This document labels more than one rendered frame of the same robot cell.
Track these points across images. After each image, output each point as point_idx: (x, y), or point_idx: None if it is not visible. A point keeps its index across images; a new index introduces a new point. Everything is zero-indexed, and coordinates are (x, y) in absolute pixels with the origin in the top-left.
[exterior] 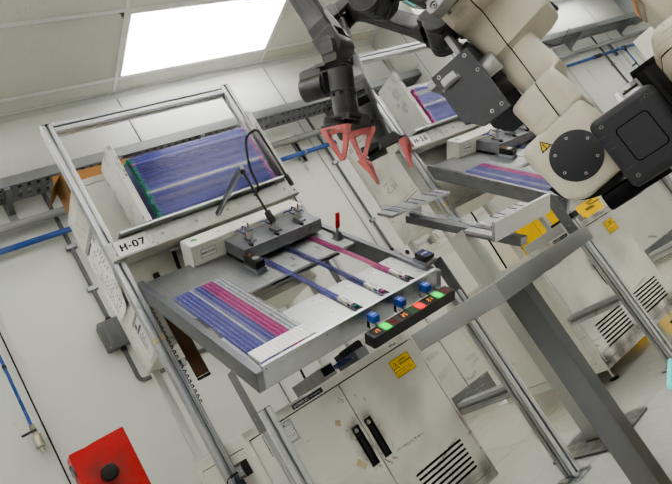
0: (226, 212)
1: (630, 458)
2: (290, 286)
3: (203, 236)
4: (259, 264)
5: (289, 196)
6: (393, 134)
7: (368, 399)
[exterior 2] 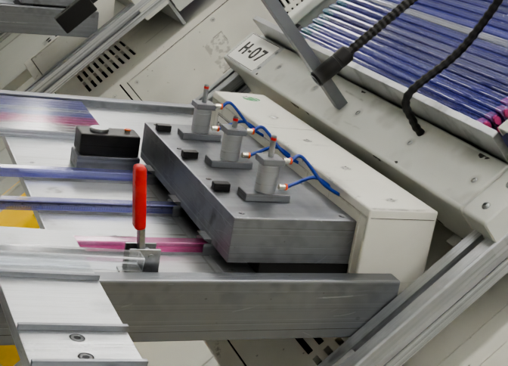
0: (348, 115)
1: None
2: None
3: (260, 106)
4: (76, 138)
5: (455, 209)
6: None
7: None
